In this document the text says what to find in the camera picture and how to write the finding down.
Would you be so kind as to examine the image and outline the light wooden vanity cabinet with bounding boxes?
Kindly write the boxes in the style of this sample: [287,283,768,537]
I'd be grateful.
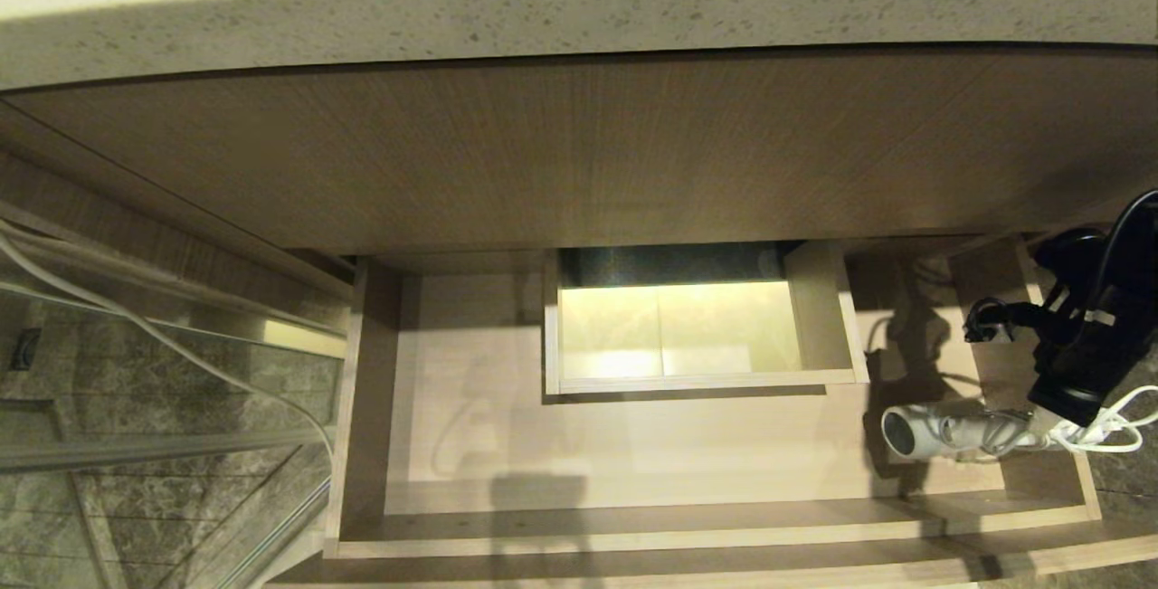
[0,44,1158,302]

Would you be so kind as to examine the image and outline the aluminium shower track rail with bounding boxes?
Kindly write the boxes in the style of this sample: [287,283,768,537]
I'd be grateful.
[0,200,352,361]

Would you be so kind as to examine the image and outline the clear glass shower panel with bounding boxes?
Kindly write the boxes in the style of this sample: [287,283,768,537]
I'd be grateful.
[0,286,346,589]

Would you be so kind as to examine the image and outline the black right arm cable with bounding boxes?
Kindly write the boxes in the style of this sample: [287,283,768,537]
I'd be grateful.
[963,191,1158,346]

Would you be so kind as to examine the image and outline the aluminium glass door bar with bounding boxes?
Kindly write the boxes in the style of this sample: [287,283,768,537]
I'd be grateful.
[0,429,332,474]

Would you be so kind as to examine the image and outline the light wooden vanity drawer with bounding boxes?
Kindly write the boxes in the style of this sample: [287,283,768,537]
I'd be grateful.
[321,232,1158,586]

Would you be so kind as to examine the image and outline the chrome floor rail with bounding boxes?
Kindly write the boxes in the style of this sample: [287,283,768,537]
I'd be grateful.
[215,479,332,589]

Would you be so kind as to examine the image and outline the thin white cable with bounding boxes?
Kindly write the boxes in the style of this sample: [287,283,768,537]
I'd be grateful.
[0,225,337,463]

